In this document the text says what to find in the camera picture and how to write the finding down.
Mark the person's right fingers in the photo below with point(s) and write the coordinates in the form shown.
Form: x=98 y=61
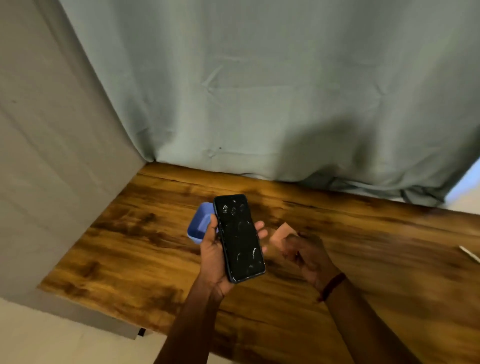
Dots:
x=296 y=249

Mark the person's right forearm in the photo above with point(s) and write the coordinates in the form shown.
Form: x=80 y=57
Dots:
x=369 y=324

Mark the small beige paper piece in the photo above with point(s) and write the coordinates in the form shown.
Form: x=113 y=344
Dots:
x=282 y=236

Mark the grey-green curtain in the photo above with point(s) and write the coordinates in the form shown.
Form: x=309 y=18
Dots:
x=277 y=93

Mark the wooden table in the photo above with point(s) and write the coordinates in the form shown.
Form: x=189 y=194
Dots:
x=300 y=270

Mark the person's left hand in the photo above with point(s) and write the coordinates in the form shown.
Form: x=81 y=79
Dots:
x=212 y=262

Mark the white slender stick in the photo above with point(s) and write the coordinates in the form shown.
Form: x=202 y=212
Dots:
x=469 y=254

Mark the person's right hand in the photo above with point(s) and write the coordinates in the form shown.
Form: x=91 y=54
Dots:
x=309 y=258

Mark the person's left forearm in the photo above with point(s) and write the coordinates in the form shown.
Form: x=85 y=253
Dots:
x=191 y=326

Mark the person's left thumb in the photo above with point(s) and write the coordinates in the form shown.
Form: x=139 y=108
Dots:
x=213 y=227

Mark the black smartphone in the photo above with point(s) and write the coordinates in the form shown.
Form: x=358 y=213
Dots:
x=239 y=238

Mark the red thread wristband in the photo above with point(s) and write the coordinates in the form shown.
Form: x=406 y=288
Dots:
x=331 y=287

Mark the blue plastic container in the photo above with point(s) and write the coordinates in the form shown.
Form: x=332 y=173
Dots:
x=200 y=223

